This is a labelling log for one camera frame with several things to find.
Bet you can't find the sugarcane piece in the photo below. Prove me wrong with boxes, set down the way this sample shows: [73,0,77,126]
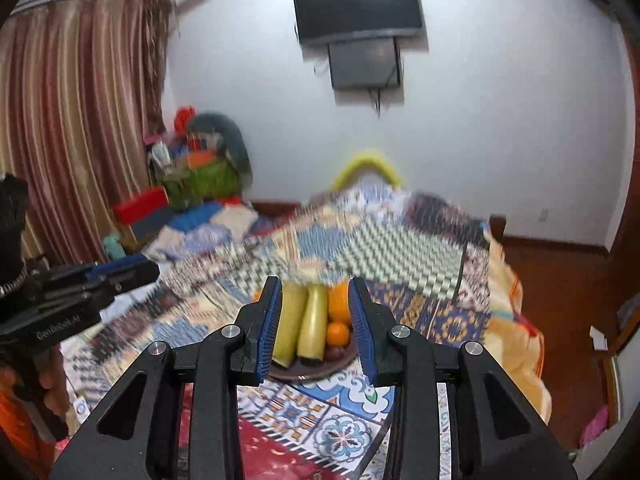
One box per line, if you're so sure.
[297,284,329,361]
[271,282,308,368]

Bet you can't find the small mandarin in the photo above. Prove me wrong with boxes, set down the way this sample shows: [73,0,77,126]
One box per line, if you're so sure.
[326,321,350,348]

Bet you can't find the large orange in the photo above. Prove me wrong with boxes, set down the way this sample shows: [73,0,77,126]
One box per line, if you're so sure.
[328,281,352,326]

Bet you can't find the left human hand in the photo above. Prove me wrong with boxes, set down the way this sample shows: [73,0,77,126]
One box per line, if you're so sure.
[0,346,72,416]

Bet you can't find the red box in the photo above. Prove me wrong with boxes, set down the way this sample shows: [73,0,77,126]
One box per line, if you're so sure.
[112,185,169,226]

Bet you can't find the green storage box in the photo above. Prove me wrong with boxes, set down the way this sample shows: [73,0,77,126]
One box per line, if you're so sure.
[160,159,242,210]

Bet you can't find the red plastic bag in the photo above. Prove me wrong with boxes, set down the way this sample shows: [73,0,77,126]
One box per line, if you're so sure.
[174,106,196,132]

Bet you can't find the grey neck pillow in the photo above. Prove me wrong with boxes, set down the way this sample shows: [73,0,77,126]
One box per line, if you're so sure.
[186,112,254,186]

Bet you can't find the patchwork patterned bedspread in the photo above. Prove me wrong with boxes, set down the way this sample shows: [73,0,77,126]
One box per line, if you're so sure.
[63,185,552,479]

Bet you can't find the purple round plate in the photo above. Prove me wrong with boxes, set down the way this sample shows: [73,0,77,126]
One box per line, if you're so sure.
[246,312,355,384]

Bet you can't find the striped red gold curtain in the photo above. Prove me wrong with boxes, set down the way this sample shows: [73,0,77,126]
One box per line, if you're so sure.
[1,0,174,263]

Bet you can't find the yellow foam tube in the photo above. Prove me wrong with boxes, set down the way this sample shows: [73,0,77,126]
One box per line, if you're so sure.
[331,150,404,191]

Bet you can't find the wall power socket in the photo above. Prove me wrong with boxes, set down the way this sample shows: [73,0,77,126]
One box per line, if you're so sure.
[538,208,549,222]

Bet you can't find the small wall monitor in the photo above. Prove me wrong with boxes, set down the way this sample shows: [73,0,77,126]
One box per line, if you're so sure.
[328,38,401,90]

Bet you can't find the large wall television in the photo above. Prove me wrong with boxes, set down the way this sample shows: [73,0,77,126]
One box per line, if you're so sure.
[293,0,424,46]

